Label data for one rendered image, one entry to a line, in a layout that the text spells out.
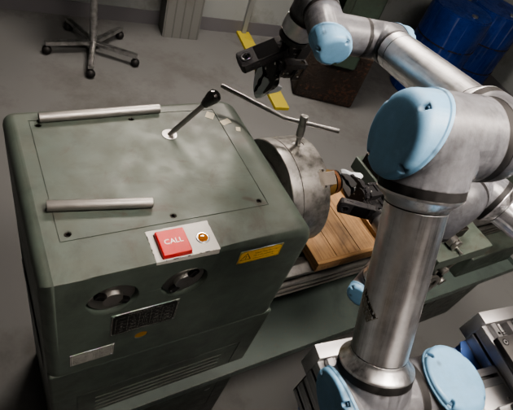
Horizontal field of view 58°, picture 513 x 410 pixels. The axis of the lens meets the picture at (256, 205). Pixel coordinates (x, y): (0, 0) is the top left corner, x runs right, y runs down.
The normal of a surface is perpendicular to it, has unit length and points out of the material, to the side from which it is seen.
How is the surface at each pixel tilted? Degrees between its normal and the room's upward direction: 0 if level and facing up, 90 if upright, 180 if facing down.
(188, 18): 90
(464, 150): 60
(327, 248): 0
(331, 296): 0
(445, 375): 8
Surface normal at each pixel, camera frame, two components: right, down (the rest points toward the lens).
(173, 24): 0.29, 0.76
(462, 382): 0.40, -0.65
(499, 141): 0.33, 0.24
